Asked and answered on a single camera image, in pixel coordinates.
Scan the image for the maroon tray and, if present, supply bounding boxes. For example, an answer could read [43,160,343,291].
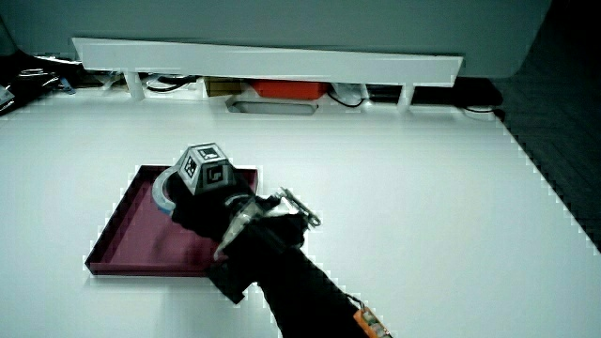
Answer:
[84,163,260,278]

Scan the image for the brown cardboard box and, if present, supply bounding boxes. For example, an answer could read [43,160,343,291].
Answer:
[203,76,246,99]

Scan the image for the white plastic bag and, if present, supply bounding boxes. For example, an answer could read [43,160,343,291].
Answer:
[333,83,368,106]

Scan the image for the white shelf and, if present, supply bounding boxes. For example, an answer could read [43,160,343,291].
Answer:
[71,37,465,115]

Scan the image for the orange sensor unit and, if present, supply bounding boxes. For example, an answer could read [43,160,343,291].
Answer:
[352,306,394,338]

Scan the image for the black equipment pile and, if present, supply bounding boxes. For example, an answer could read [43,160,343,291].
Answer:
[0,50,82,115]

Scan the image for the orange box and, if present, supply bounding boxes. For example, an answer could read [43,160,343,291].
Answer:
[248,79,331,101]

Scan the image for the grey flat tray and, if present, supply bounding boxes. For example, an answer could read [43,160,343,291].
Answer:
[225,95,320,116]

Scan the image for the black cable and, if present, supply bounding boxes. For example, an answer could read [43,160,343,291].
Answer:
[461,104,507,119]
[145,74,200,93]
[327,90,366,109]

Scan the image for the blue tape roll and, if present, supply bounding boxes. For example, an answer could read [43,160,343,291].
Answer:
[150,165,180,218]

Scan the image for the person's right hand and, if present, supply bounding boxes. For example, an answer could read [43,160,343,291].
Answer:
[167,142,323,250]

